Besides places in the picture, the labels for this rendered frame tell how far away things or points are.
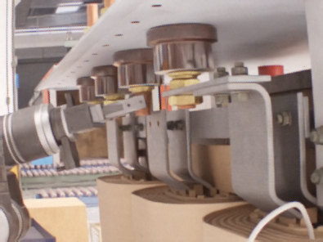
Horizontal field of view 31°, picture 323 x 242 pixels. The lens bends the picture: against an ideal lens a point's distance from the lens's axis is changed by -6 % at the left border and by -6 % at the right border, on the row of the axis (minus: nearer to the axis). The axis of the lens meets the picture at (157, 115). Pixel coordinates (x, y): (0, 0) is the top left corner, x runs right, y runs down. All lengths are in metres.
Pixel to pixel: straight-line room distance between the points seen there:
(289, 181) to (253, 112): 0.10
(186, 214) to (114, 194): 0.48
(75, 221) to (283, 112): 1.69
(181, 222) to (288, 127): 0.36
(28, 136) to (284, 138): 0.57
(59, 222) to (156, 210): 1.29
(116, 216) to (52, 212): 0.86
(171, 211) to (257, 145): 0.36
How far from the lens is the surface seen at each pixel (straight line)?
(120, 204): 1.48
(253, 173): 0.74
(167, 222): 1.06
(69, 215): 2.34
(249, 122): 0.74
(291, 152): 0.74
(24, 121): 1.18
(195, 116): 1.10
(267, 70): 1.63
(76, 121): 1.13
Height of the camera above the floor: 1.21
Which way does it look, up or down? 1 degrees up
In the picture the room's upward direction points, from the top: 3 degrees counter-clockwise
